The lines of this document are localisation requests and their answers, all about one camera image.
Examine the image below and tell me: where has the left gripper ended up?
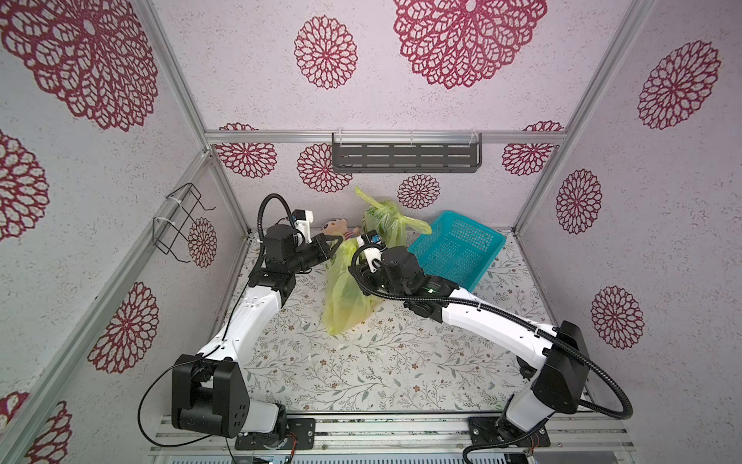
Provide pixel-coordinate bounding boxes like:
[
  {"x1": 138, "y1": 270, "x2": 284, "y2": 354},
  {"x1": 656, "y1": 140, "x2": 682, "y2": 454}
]
[{"x1": 287, "y1": 233, "x2": 342, "y2": 275}]

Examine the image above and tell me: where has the green avocado plastic bag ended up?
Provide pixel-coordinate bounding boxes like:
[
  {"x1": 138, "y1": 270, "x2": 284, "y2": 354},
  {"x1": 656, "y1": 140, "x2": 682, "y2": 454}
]
[
  {"x1": 323, "y1": 238, "x2": 381, "y2": 336},
  {"x1": 355, "y1": 187, "x2": 432, "y2": 247}
]

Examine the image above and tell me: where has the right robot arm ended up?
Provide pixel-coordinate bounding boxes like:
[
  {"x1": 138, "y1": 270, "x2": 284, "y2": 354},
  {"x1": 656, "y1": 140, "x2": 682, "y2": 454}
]
[{"x1": 351, "y1": 246, "x2": 587, "y2": 435}]

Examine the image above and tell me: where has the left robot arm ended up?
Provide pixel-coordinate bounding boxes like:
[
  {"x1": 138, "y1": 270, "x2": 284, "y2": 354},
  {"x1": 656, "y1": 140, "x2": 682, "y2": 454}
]
[{"x1": 171, "y1": 224, "x2": 344, "y2": 446}]

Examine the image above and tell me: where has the pink plush doll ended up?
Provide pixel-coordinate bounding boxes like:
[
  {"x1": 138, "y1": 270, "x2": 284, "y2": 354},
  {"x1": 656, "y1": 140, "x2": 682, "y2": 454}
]
[{"x1": 322, "y1": 218, "x2": 352, "y2": 240}]

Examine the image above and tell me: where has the teal plastic basket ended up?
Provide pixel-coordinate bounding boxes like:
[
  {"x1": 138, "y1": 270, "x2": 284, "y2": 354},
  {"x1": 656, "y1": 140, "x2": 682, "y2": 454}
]
[{"x1": 408, "y1": 211, "x2": 506, "y2": 292}]

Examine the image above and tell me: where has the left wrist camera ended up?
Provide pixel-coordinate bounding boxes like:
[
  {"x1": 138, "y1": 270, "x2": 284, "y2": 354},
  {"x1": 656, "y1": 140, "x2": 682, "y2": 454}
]
[{"x1": 292, "y1": 209, "x2": 314, "y2": 244}]

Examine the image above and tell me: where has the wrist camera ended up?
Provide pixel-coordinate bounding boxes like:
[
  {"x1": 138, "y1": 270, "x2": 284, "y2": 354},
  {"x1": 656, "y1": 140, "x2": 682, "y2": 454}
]
[
  {"x1": 356, "y1": 229, "x2": 386, "y2": 273},
  {"x1": 292, "y1": 209, "x2": 314, "y2": 244}
]

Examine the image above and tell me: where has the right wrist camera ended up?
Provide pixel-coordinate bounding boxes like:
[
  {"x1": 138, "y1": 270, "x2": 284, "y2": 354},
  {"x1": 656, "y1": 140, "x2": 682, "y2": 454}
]
[{"x1": 356, "y1": 229, "x2": 386, "y2": 273}]

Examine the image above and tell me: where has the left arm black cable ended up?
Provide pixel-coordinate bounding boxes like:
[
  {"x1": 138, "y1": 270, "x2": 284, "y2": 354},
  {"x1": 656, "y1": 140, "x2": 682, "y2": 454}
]
[{"x1": 136, "y1": 192, "x2": 297, "y2": 450}]

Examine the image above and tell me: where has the grey metal wall shelf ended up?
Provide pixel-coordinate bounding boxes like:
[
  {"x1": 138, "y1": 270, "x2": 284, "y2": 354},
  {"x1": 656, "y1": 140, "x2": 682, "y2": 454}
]
[{"x1": 330, "y1": 133, "x2": 482, "y2": 174}]

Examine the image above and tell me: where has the black wire wall rack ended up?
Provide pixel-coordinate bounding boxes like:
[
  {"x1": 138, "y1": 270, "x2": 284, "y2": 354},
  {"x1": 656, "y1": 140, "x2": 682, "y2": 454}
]
[{"x1": 151, "y1": 183, "x2": 218, "y2": 269}]

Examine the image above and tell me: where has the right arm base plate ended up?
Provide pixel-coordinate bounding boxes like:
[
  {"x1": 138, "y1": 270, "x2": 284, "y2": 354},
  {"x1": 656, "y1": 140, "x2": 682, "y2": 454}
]
[{"x1": 468, "y1": 416, "x2": 552, "y2": 449}]

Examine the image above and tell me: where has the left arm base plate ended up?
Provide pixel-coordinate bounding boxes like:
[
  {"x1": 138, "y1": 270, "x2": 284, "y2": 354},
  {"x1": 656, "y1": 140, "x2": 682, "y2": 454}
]
[{"x1": 235, "y1": 417, "x2": 317, "y2": 452}]

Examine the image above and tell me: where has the aluminium front rail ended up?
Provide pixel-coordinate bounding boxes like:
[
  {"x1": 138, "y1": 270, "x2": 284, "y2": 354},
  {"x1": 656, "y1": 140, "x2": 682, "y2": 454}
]
[{"x1": 144, "y1": 412, "x2": 637, "y2": 463}]

